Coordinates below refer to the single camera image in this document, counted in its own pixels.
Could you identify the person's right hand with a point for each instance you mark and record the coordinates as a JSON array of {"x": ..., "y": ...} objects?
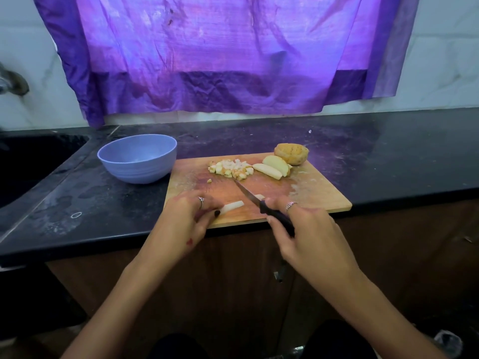
[{"x": 314, "y": 243}]

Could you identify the person's left hand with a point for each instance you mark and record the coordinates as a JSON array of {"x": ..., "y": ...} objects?
[{"x": 179, "y": 228}]

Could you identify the tan potato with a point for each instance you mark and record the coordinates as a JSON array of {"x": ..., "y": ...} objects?
[{"x": 230, "y": 208}]

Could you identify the pile of diced potato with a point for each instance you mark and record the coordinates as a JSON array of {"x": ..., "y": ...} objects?
[{"x": 232, "y": 169}]

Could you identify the blue bowl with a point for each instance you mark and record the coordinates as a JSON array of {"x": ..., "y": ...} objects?
[{"x": 137, "y": 157}]

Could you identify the potato slice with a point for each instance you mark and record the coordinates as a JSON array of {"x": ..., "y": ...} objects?
[
  {"x": 277, "y": 165},
  {"x": 267, "y": 171}
]

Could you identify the rounded potato end piece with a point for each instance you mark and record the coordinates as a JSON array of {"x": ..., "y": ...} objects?
[{"x": 292, "y": 153}]

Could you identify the person's right forearm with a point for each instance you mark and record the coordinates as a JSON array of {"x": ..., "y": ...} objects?
[{"x": 389, "y": 317}]

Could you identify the person's dark trousers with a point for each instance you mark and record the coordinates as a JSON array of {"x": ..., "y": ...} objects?
[{"x": 337, "y": 341}]

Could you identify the wooden cutting board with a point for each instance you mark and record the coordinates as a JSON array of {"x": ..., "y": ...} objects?
[{"x": 314, "y": 190}]

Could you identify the white rubber band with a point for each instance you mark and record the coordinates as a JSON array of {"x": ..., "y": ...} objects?
[{"x": 72, "y": 215}]

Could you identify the dark sink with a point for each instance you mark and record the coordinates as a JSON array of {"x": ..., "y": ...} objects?
[{"x": 34, "y": 164}]

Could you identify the plastic bags on floor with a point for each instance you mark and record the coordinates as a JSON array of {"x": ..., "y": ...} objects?
[{"x": 447, "y": 342}]

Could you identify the purple cloth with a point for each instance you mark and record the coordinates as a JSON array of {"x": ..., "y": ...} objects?
[{"x": 224, "y": 48}]

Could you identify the metal faucet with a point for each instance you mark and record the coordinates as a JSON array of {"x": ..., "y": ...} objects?
[{"x": 13, "y": 82}]

